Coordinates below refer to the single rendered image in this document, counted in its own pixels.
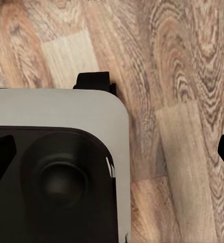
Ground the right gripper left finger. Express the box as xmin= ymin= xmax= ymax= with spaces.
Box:
xmin=0 ymin=135 xmax=17 ymax=180

